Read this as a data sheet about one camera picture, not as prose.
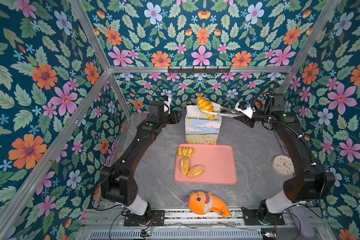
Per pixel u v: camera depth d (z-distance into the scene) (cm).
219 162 92
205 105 77
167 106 65
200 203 70
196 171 84
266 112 59
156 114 61
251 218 73
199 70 93
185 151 93
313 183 41
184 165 88
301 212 74
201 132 89
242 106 61
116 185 42
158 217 73
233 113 75
